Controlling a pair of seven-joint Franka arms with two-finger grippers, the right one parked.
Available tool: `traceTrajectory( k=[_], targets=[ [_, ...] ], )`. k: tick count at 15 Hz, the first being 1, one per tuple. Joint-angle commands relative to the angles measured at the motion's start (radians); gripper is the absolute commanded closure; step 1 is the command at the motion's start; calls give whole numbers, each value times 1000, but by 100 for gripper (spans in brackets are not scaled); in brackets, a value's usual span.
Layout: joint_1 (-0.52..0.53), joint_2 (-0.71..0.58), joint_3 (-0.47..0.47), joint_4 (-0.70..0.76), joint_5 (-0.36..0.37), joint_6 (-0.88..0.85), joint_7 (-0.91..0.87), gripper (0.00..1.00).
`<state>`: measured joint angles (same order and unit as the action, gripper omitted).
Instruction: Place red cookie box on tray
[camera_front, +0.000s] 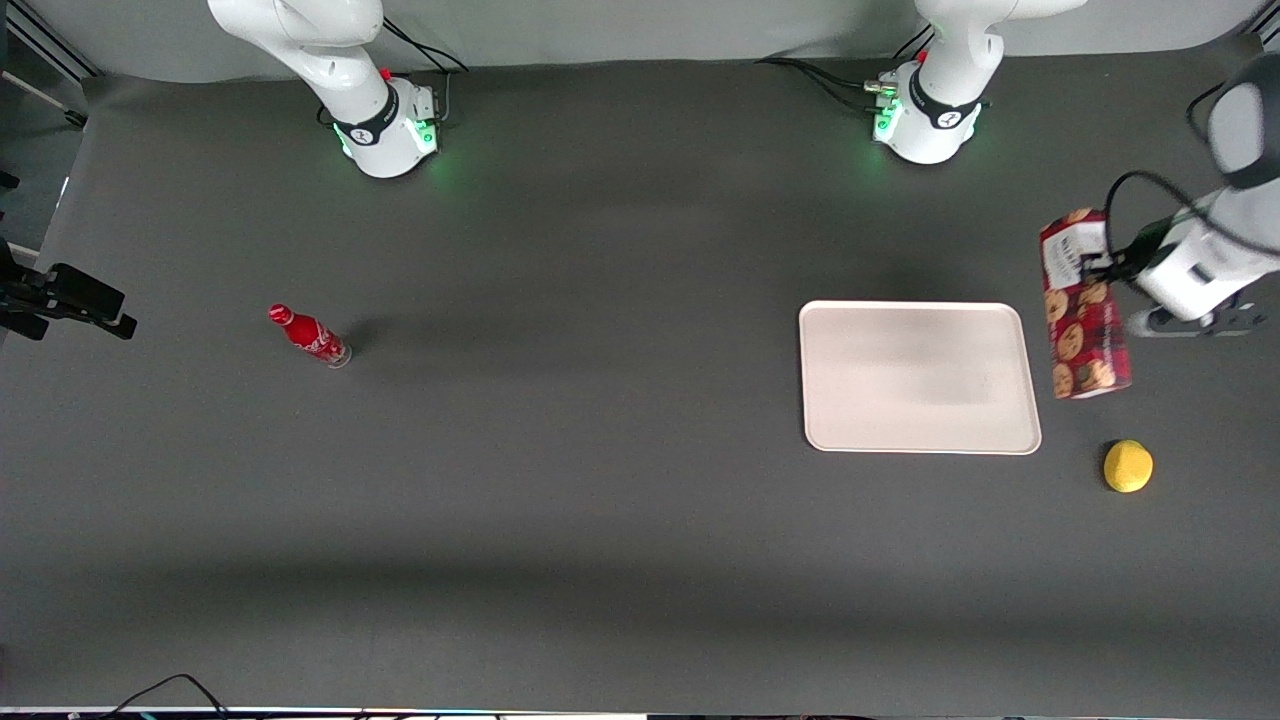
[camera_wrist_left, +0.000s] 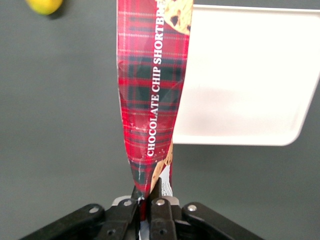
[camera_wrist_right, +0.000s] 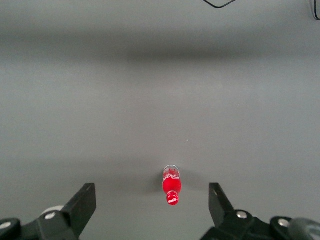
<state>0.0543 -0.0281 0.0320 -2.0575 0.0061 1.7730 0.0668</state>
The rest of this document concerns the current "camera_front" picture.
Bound white rectangular tray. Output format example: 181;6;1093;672
798;300;1043;456

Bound yellow lemon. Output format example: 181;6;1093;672
1103;439;1155;494

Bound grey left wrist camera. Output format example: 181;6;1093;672
1127;296;1268;339

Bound black right arm base cables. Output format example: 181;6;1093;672
318;17;470;129

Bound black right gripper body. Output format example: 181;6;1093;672
0;236;53;343

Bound red cookie box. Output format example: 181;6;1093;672
1039;206;1135;402

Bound black arm base cables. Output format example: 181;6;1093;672
318;17;470;129
756;24;937;113

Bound black cable at table edge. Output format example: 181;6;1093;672
70;673;233;720

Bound black left arm base cables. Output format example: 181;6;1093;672
756;24;937;113

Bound red cola bottle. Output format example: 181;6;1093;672
267;303;354;370

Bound aluminium frame profile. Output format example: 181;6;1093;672
0;0;103;83

